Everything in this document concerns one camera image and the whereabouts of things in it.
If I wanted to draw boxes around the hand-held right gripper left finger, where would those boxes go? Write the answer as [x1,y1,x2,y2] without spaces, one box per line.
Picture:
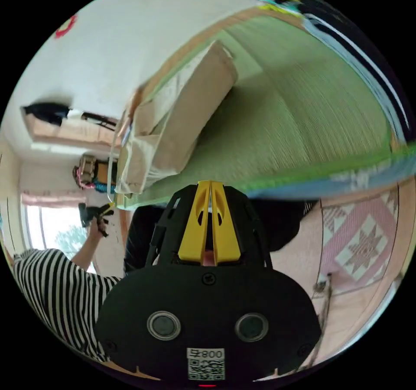
[178,180,212,263]

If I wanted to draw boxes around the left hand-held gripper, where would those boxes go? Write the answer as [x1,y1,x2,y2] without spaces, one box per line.
[78,202,116,238]

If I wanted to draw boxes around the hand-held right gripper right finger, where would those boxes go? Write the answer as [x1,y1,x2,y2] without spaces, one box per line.
[211,180,242,262]

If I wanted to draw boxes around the beige long pants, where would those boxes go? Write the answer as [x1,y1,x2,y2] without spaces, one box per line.
[114,40,240,195]

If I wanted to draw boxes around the person's left forearm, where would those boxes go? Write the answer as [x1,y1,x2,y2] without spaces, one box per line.
[70,236,103,272]

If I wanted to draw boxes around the person's left hand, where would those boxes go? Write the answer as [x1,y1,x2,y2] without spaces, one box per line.
[87,217,109,241]

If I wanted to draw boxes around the colourful woven bag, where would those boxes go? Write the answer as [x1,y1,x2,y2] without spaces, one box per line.
[72,155,117,195]

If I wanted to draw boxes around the pink curtain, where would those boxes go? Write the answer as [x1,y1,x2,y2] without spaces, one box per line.
[20,191,88,208]

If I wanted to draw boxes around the window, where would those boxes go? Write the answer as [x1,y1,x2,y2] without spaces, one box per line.
[22,204,98,273]

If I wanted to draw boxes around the person's body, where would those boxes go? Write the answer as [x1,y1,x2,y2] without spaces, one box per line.
[12,197,320,364]

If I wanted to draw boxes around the pink patchwork floor quilt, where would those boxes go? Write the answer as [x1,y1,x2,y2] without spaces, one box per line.
[319,187,401,292]

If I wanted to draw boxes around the bed with green woven mat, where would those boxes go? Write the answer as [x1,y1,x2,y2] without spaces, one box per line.
[114,6,416,211]

